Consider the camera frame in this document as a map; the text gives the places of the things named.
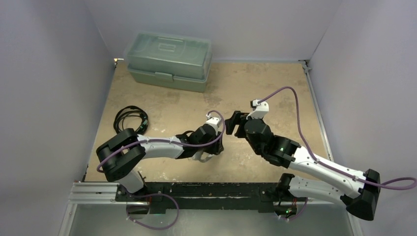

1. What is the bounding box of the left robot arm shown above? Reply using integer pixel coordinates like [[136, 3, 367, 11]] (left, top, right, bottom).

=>
[[96, 124, 224, 201]]

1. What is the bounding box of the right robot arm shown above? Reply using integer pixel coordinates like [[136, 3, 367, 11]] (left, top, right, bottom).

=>
[[225, 111, 381, 221]]

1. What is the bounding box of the green plastic toolbox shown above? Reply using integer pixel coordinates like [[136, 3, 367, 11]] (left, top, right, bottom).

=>
[[124, 32, 212, 92]]

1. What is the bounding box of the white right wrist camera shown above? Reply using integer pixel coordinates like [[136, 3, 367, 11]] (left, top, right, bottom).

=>
[[247, 99, 269, 119]]

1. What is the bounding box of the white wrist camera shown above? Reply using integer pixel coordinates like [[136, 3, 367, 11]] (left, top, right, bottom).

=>
[[205, 113, 222, 133], [247, 99, 269, 119]]

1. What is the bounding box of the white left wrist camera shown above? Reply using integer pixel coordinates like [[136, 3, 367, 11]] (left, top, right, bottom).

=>
[[205, 113, 222, 133]]

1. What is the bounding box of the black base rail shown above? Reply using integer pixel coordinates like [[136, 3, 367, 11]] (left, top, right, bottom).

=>
[[115, 182, 305, 214]]

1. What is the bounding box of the coiled black cable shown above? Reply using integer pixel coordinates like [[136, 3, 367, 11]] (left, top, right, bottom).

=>
[[113, 105, 149, 139]]

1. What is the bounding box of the aluminium frame rail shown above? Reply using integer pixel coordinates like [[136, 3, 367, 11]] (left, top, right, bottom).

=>
[[59, 181, 131, 236]]

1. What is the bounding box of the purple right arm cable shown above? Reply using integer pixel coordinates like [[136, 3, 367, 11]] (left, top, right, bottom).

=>
[[257, 86, 417, 222]]

